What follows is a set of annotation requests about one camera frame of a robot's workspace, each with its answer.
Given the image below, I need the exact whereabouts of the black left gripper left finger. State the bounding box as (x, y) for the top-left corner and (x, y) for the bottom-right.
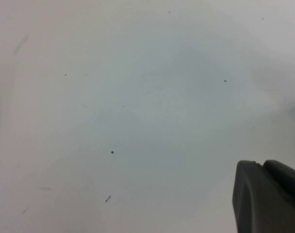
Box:
(231, 160), (295, 233)

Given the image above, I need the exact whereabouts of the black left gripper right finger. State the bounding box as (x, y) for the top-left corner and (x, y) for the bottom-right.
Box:
(262, 159), (295, 195)

